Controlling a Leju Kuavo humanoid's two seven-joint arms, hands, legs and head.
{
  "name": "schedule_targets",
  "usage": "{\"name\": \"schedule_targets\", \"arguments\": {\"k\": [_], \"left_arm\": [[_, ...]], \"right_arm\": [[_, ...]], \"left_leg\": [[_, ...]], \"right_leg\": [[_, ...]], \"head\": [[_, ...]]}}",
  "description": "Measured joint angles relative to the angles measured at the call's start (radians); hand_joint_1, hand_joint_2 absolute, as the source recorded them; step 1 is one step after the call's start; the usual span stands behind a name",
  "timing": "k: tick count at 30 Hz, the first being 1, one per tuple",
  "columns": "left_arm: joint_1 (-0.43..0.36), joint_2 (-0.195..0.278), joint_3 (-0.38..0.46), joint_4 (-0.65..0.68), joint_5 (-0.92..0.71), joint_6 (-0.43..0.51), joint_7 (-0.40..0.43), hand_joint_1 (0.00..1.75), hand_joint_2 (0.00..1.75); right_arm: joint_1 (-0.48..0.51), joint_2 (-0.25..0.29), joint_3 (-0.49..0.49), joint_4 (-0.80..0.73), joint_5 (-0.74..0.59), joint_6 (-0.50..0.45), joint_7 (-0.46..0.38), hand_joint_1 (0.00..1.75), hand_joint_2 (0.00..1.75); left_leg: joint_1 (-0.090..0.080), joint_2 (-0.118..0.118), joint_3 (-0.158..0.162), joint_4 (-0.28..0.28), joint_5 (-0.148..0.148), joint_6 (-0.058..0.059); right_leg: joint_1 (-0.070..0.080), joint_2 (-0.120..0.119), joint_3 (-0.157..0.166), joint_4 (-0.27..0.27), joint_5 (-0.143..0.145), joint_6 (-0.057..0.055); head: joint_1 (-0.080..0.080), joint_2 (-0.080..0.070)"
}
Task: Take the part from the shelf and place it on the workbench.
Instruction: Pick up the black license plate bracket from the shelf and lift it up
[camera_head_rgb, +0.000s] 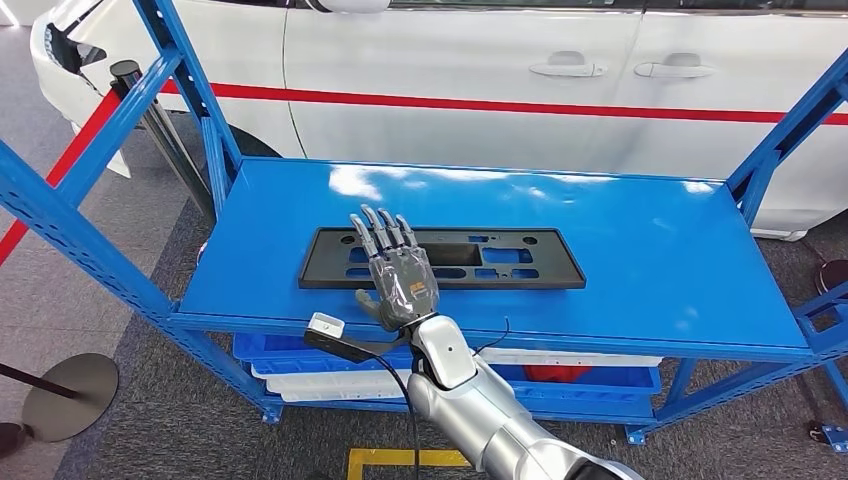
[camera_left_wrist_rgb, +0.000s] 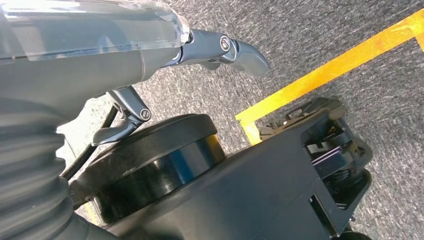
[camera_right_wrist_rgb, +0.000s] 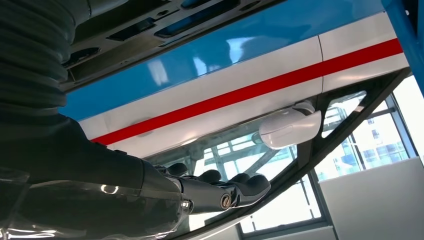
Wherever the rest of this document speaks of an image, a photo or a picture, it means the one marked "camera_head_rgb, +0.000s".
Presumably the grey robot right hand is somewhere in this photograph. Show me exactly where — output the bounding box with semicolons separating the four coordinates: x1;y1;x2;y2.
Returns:
349;203;442;333

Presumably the dark round stanchion base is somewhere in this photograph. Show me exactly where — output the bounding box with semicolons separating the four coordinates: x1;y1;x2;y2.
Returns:
816;259;848;296

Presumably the white car door handle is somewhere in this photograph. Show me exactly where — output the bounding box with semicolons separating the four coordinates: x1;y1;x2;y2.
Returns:
633;52;718;80
528;50;608;79

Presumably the yellow floor tape square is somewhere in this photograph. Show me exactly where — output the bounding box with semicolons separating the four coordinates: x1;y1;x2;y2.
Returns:
346;448;473;480

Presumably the black plastic car part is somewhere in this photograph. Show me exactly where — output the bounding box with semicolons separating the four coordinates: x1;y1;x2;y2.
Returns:
298;227;588;291

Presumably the red item in bin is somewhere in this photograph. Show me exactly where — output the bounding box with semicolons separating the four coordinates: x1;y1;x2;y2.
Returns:
523;365;594;384

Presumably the blue metal shelf rack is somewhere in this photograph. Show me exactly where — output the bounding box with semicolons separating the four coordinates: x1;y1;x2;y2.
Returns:
0;0;848;458

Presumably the black-topped stanchion post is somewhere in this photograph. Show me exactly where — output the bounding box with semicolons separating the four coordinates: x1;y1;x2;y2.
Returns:
109;59;219;223

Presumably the stanchion with round steel base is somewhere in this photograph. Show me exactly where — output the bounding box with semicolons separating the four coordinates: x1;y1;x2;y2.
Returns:
0;352;121;444

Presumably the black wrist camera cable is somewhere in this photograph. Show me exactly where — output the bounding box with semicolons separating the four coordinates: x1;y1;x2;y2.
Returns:
374;354;423;480

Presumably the white car side mirror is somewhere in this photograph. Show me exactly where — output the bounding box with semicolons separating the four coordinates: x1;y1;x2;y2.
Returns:
305;0;392;15

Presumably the white car with red stripe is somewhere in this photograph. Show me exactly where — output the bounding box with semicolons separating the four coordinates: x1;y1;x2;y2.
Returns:
29;0;848;243

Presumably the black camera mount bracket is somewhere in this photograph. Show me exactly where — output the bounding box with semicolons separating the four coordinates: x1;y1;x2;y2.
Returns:
303;327;407;364

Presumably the red barrier belt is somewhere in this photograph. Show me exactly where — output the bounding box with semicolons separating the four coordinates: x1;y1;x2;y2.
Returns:
0;89;124;266

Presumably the blue plastic bin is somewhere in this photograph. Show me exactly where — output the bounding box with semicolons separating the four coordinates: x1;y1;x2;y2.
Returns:
490;364;662;402
233;333;415;376

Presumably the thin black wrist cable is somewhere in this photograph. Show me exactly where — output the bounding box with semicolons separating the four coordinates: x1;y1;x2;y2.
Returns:
471;316;511;356

